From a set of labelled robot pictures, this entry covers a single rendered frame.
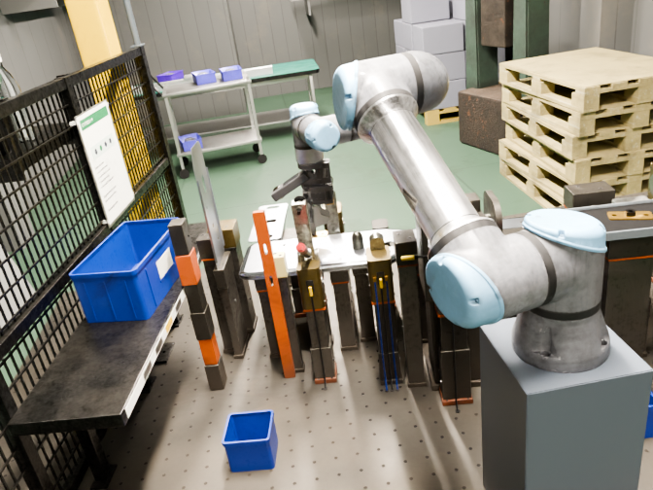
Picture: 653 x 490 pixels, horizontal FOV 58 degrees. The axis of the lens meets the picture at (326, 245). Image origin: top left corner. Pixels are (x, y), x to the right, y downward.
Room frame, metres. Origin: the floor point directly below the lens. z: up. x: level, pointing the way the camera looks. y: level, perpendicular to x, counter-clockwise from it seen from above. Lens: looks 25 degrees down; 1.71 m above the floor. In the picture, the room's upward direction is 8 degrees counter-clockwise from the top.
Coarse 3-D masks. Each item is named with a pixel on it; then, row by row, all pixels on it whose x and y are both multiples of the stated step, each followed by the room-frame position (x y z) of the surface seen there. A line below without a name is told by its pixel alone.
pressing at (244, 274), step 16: (512, 224) 1.48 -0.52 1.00; (288, 240) 1.58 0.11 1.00; (320, 240) 1.55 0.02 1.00; (336, 240) 1.53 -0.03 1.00; (368, 240) 1.50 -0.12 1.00; (384, 240) 1.49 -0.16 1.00; (256, 256) 1.51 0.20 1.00; (288, 256) 1.48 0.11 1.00; (320, 256) 1.45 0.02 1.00; (336, 256) 1.43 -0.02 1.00; (352, 256) 1.42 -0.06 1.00; (240, 272) 1.43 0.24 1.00; (256, 272) 1.40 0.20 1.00
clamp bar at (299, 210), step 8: (296, 200) 1.34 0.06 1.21; (304, 200) 1.32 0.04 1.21; (296, 208) 1.30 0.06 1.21; (304, 208) 1.31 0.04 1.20; (296, 216) 1.31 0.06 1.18; (304, 216) 1.31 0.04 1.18; (296, 224) 1.32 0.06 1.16; (304, 224) 1.31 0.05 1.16; (296, 232) 1.32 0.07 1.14; (304, 232) 1.32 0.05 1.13; (304, 240) 1.32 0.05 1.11; (312, 240) 1.33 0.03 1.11; (312, 248) 1.32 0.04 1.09; (312, 256) 1.33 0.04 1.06
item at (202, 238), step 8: (200, 240) 1.49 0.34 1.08; (208, 240) 1.49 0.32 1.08; (200, 248) 1.49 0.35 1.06; (208, 248) 1.49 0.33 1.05; (200, 256) 1.49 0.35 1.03; (208, 256) 1.49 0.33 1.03; (208, 264) 1.50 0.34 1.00; (208, 272) 1.50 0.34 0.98; (208, 280) 1.50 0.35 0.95; (216, 288) 1.49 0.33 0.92; (216, 296) 1.50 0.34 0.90; (216, 304) 1.50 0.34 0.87; (216, 312) 1.50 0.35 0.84; (224, 320) 1.49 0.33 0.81; (224, 328) 1.49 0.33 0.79; (224, 336) 1.50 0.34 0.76; (224, 344) 1.50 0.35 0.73; (224, 352) 1.49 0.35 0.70; (232, 352) 1.49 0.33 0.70
